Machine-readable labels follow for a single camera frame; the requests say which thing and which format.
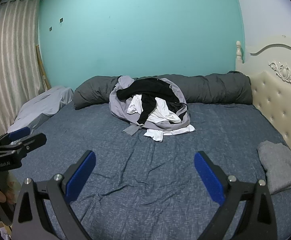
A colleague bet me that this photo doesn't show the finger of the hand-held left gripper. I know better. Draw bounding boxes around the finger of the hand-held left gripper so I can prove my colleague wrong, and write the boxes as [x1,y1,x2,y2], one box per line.
[0,127,31,145]
[0,133,47,155]

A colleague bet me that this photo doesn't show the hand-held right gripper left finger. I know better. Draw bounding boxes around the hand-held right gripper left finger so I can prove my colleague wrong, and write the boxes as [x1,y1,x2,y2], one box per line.
[11,150,96,240]

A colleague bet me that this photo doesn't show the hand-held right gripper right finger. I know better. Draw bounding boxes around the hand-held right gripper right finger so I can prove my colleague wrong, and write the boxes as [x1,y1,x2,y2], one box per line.
[194,151,278,240]

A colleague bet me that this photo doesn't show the black sweater with white trim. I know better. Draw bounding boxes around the black sweater with white trim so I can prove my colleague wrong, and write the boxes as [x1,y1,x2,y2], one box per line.
[117,78,183,125]

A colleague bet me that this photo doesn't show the light grey sheet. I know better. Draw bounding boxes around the light grey sheet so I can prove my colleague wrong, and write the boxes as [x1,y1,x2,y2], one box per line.
[7,85,74,140]

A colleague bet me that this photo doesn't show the blue-grey bed cover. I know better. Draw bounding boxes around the blue-grey bed cover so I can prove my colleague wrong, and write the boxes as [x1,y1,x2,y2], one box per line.
[7,102,291,240]

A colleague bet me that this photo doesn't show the white t-shirt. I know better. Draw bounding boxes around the white t-shirt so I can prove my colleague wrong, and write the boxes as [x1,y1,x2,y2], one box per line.
[143,124,195,142]

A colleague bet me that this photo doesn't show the wooden slats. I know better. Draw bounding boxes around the wooden slats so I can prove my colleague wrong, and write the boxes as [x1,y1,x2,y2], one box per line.
[36,44,52,91]

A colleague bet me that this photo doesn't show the folded grey garment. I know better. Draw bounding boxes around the folded grey garment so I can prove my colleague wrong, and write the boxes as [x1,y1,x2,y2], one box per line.
[257,140,291,195]

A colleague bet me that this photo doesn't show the beige striped curtain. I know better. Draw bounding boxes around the beige striped curtain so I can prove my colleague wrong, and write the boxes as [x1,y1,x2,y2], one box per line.
[0,0,49,143]

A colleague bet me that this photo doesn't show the white long-sleeved garment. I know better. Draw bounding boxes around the white long-sleeved garment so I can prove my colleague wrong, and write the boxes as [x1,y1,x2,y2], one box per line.
[127,95,182,124]

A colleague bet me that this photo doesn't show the lilac grey jacket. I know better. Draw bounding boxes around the lilac grey jacket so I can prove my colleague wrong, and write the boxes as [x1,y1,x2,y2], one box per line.
[109,76,191,137]

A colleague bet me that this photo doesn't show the dark grey rolled duvet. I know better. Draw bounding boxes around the dark grey rolled duvet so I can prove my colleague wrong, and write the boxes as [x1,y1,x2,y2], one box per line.
[73,71,253,110]

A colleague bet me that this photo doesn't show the cream tufted headboard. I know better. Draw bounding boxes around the cream tufted headboard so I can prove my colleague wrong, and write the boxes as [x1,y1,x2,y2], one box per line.
[236,35,291,183]

